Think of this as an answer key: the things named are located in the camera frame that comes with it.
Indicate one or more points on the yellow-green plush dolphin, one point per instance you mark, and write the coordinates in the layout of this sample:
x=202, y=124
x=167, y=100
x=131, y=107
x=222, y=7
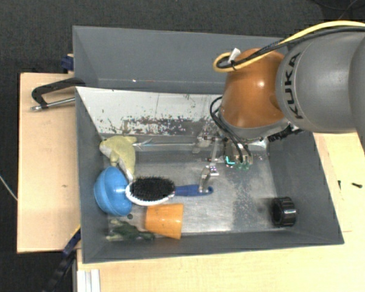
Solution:
x=121, y=151

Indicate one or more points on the small black screw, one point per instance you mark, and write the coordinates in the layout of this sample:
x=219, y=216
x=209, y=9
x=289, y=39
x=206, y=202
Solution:
x=357, y=185

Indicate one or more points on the black cylinder on white bracket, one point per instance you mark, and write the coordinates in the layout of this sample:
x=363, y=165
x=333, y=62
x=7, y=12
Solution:
x=280, y=136

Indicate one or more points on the green toy animal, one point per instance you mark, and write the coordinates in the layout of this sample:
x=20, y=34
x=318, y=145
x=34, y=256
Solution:
x=127, y=232

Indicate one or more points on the orange cup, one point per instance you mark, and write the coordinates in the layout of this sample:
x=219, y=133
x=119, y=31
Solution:
x=164, y=221

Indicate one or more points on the black ribbed cap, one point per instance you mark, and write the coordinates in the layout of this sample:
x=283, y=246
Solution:
x=283, y=212

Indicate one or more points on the blue and white hairbrush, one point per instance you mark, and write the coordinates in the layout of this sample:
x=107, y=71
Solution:
x=152, y=189

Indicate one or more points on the blue rubber bulb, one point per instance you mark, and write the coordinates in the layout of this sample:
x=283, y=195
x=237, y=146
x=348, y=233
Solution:
x=111, y=190

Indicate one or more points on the grey metal bin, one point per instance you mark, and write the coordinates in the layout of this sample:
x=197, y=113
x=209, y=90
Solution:
x=176, y=59

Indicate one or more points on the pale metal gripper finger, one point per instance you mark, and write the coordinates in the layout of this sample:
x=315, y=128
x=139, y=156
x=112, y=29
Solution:
x=205, y=179
x=204, y=143

